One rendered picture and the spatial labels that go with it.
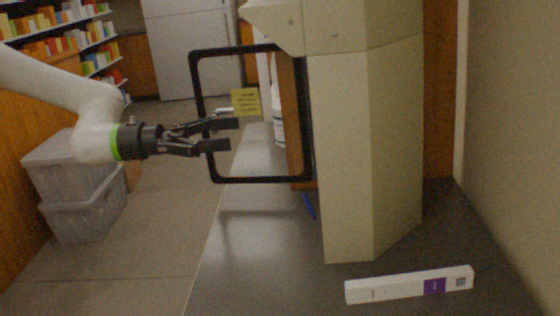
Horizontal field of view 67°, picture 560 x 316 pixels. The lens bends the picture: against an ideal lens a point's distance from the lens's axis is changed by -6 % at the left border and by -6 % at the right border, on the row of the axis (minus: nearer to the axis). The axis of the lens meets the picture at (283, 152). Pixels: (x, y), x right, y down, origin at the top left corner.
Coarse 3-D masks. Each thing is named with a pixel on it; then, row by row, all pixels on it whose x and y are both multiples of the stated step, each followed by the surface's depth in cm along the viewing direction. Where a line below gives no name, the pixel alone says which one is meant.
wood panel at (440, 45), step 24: (432, 0) 110; (456, 0) 110; (432, 24) 113; (456, 24) 112; (432, 48) 115; (456, 48) 115; (432, 72) 118; (456, 72) 118; (432, 96) 121; (432, 120) 123; (432, 144) 126; (432, 168) 129
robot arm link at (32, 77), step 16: (0, 48) 97; (0, 64) 96; (16, 64) 98; (32, 64) 101; (48, 64) 105; (0, 80) 97; (16, 80) 99; (32, 80) 100; (48, 80) 102; (64, 80) 104; (80, 80) 107; (96, 80) 111; (32, 96) 103; (48, 96) 103; (64, 96) 104; (80, 96) 106; (96, 96) 107; (112, 96) 110; (80, 112) 107; (112, 112) 108
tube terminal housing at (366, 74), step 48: (336, 0) 77; (384, 0) 80; (336, 48) 80; (384, 48) 84; (336, 96) 84; (384, 96) 87; (336, 144) 88; (384, 144) 91; (336, 192) 92; (384, 192) 95; (336, 240) 97; (384, 240) 100
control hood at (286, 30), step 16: (256, 0) 91; (288, 0) 82; (256, 16) 79; (272, 16) 78; (288, 16) 78; (272, 32) 80; (288, 32) 79; (304, 32) 80; (288, 48) 81; (304, 48) 81
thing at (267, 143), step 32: (224, 64) 116; (256, 64) 115; (288, 64) 113; (224, 96) 120; (256, 96) 118; (288, 96) 117; (256, 128) 122; (288, 128) 120; (224, 160) 128; (256, 160) 126; (288, 160) 124
